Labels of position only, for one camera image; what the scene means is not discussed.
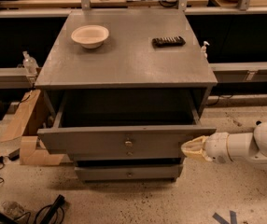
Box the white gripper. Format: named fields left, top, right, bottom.
left=181, top=133, right=231, bottom=164

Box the grey top drawer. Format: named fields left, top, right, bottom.
left=38, top=89, right=216, bottom=159

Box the grey drawer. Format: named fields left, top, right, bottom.
left=38, top=89, right=216, bottom=159
left=75, top=164, right=183, bottom=182
left=73, top=154, right=185, bottom=167

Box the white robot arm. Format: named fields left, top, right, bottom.
left=181, top=122, right=267, bottom=171

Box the grey bottom drawer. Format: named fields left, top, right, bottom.
left=75, top=164, right=183, bottom=182

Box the grey middle drawer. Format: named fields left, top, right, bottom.
left=73, top=154, right=185, bottom=167

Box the blue tape cross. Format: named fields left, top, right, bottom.
left=212, top=210, right=238, bottom=224

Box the white pump bottle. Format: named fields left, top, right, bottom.
left=201, top=41, right=210, bottom=58

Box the black remote control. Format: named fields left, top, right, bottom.
left=152, top=36, right=186, bottom=48

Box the white bowl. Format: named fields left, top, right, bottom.
left=71, top=25, right=109, bottom=49

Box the cardboard box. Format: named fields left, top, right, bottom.
left=0, top=90, right=63, bottom=166

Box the clear bottle left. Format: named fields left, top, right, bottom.
left=22, top=51, right=38, bottom=75

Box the crumpled plastic bottle on floor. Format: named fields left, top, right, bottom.
left=2, top=201, right=26, bottom=220

